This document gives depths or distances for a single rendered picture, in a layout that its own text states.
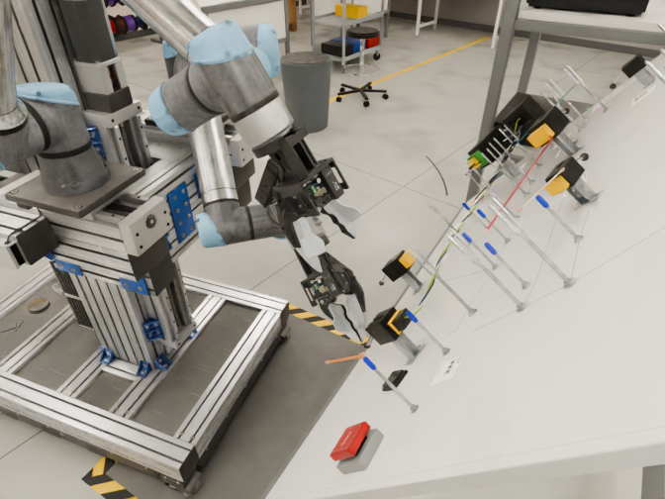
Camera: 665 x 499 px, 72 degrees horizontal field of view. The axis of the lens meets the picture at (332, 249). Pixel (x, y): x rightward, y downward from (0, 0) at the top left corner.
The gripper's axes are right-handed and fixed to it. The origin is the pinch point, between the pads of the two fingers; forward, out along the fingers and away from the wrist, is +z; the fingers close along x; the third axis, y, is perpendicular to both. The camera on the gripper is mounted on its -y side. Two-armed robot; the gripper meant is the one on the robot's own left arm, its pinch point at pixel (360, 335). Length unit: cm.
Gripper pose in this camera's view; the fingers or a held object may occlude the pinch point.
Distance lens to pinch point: 90.2
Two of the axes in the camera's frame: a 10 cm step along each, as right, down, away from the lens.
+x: 8.4, -4.7, -2.8
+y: -3.2, 0.0, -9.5
